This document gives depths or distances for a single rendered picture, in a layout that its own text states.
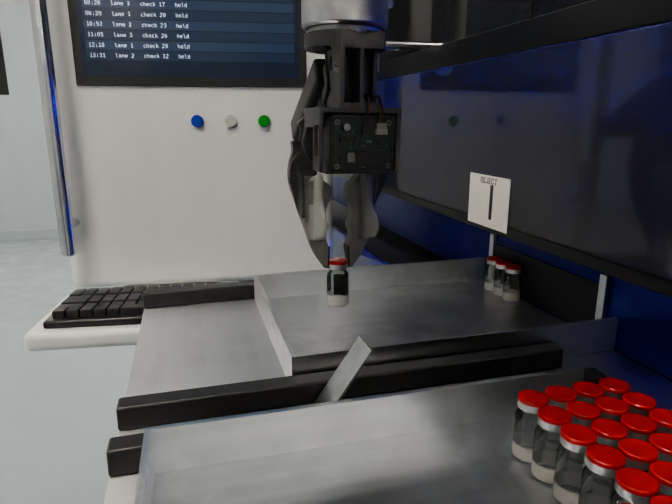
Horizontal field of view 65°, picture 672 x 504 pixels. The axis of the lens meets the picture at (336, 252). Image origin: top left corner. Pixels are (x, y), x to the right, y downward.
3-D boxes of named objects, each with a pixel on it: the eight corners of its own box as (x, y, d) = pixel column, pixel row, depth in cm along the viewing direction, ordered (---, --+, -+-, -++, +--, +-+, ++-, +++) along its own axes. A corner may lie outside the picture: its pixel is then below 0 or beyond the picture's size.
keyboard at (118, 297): (299, 289, 99) (299, 276, 99) (307, 315, 86) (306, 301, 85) (73, 299, 93) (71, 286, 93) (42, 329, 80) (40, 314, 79)
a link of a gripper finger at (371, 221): (362, 279, 49) (356, 178, 46) (343, 263, 54) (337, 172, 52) (393, 274, 49) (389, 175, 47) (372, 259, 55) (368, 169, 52)
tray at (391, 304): (482, 279, 79) (483, 257, 79) (614, 350, 55) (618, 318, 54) (254, 299, 71) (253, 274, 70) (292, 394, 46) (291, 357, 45)
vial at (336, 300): (345, 299, 55) (345, 259, 54) (351, 306, 53) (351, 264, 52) (324, 301, 54) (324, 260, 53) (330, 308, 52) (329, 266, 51)
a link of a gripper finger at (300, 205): (286, 217, 50) (293, 121, 48) (284, 215, 51) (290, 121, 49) (335, 220, 51) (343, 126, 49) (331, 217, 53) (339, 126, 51)
